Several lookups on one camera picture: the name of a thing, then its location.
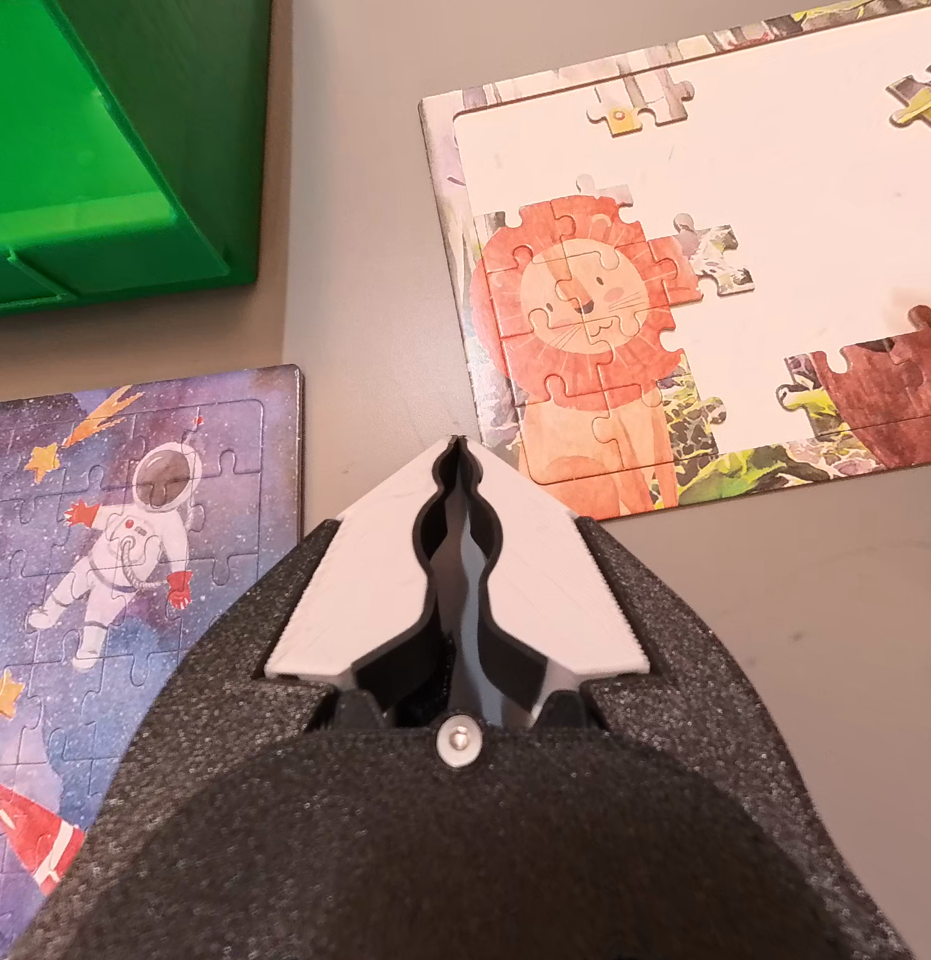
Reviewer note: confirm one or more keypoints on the grey puzzle piece yellow dot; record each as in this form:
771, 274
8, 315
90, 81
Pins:
645, 97

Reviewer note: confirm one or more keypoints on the grey desk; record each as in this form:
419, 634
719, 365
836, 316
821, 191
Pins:
345, 225

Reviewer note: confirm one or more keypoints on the astronaut jigsaw puzzle board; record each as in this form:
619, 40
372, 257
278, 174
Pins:
98, 487

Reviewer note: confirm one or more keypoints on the assembled brown trunk puzzle pieces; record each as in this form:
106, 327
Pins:
885, 405

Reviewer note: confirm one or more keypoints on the orange puzzle piece grey knob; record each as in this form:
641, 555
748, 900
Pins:
593, 221

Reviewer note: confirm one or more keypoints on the lion jigsaw puzzle board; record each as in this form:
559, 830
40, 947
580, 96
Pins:
795, 187

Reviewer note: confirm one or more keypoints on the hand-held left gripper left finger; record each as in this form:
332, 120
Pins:
345, 592

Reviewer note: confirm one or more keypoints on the grey yellow-green puzzle piece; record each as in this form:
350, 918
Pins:
923, 101

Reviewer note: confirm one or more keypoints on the assembled lion puzzle pieces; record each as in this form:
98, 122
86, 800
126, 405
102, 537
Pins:
540, 300

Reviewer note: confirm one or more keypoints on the green plastic bin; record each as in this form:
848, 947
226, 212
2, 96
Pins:
98, 150

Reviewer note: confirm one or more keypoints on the orange grey foliage puzzle piece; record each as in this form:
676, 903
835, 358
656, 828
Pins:
717, 255

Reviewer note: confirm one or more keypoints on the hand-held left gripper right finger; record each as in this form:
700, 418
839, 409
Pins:
563, 592

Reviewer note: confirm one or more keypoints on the whiskered orange puzzle piece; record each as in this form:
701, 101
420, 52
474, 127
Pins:
645, 345

